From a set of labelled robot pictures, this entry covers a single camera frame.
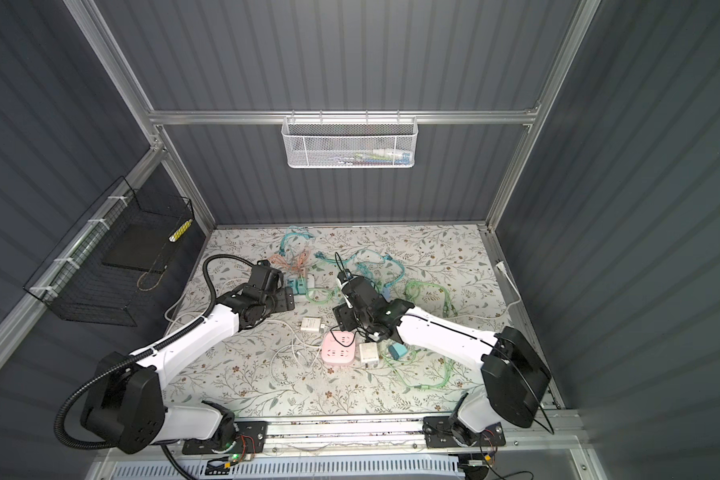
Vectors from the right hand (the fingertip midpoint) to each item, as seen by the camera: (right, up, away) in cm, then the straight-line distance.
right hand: (348, 307), depth 83 cm
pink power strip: (-5, -13, +2) cm, 14 cm away
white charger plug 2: (+6, -14, +2) cm, 15 cm away
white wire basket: (-2, +62, +41) cm, 74 cm away
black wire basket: (-57, +14, -10) cm, 60 cm away
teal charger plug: (+14, -13, +3) cm, 20 cm away
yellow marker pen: (-47, +22, -1) cm, 52 cm away
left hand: (-21, +2, +5) cm, 22 cm away
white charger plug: (-12, -7, +8) cm, 16 cm away
